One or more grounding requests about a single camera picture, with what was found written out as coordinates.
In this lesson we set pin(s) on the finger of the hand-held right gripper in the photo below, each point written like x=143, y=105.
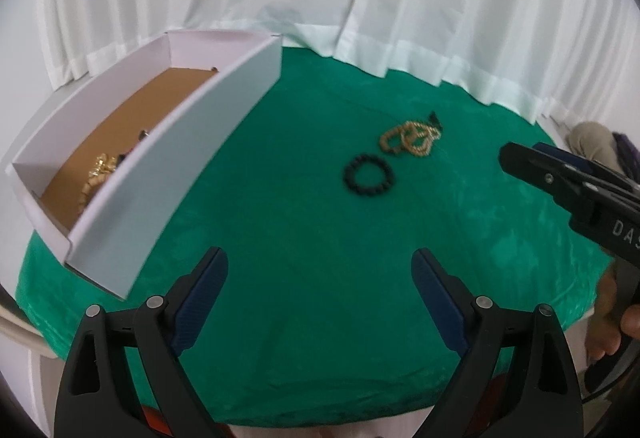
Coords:
x=525, y=162
x=565, y=156

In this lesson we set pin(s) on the person's right hand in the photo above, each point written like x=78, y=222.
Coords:
x=607, y=308

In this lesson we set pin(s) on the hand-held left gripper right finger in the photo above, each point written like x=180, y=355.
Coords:
x=437, y=303

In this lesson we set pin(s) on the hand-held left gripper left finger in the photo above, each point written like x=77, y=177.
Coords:
x=200, y=298

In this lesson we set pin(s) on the purple cloth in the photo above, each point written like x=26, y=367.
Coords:
x=627, y=150

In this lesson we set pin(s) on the khaki cloth bundle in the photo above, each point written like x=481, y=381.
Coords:
x=592, y=140

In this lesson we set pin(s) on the green cloth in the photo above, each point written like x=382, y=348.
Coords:
x=300, y=268

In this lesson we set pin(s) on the white cardboard box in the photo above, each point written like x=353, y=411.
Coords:
x=165, y=178

